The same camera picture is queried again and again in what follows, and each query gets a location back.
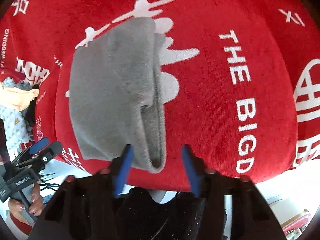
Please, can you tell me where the grey fleece garment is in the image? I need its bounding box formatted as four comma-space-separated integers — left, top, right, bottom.
69, 17, 167, 173

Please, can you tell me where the person's left forearm sleeve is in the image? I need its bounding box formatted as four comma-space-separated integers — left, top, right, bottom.
5, 212, 33, 240

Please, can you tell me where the pile of light clothes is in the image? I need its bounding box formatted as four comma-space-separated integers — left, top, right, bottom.
1, 77, 39, 154

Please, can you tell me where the person's left hand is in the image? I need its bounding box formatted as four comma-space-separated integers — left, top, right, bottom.
8, 182, 44, 225

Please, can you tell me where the black shoe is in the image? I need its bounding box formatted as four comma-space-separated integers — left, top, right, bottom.
113, 187, 208, 239

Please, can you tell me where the small red white box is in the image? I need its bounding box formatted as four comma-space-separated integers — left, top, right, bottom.
281, 210, 312, 238

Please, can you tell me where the red printed blanket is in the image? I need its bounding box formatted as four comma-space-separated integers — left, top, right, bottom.
1, 0, 319, 190

